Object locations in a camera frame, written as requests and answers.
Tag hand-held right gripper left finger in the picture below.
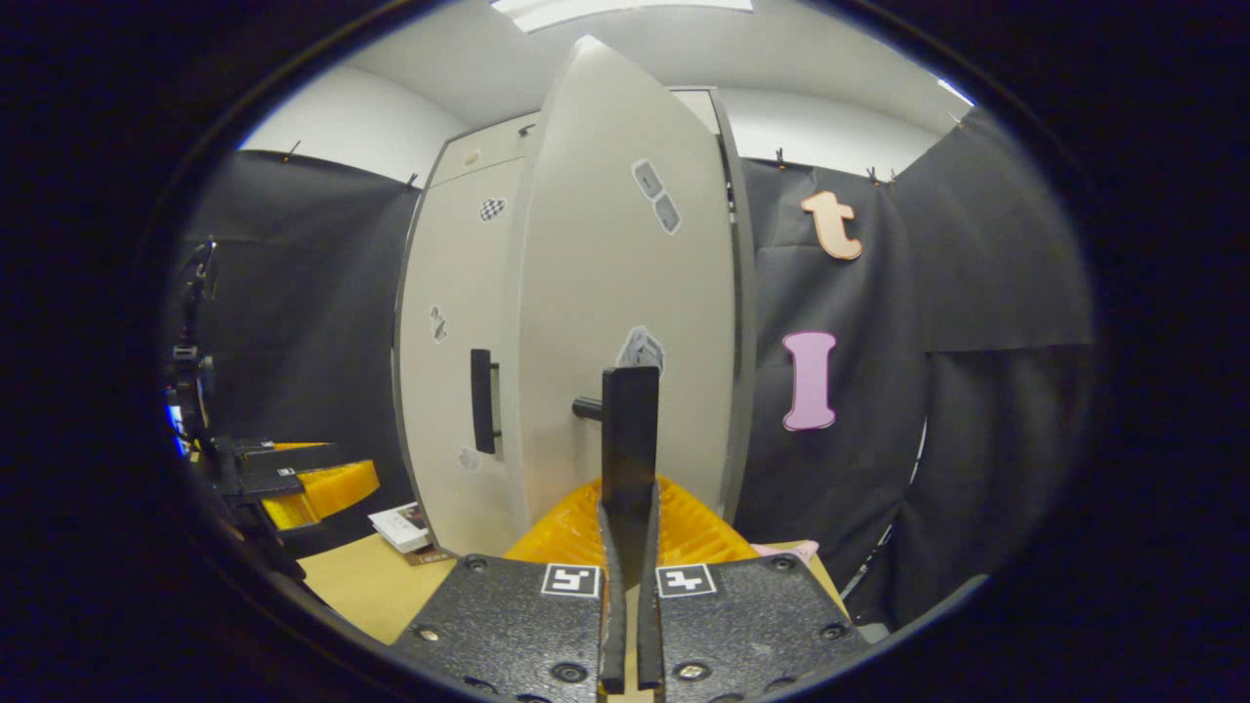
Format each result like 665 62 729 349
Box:
391 476 626 703

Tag black door handle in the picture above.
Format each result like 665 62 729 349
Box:
571 366 662 587
470 349 502 456

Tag checkered-sticker shoe cabinet door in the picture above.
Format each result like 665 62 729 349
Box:
396 156 533 558

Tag beige double-door shoe cabinet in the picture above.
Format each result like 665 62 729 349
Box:
391 86 761 562

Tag square-stickers shoe cabinet door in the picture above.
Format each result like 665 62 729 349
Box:
500 35 740 558

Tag white paper booklets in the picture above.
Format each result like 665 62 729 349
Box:
368 502 436 554

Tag black backdrop cloth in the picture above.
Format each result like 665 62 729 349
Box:
166 107 1095 626

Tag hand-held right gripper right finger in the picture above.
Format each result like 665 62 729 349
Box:
635 476 873 703

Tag long ceiling light panel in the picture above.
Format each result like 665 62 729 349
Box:
488 0 755 33

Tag beige cabinet drawer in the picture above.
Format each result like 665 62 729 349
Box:
430 109 540 188

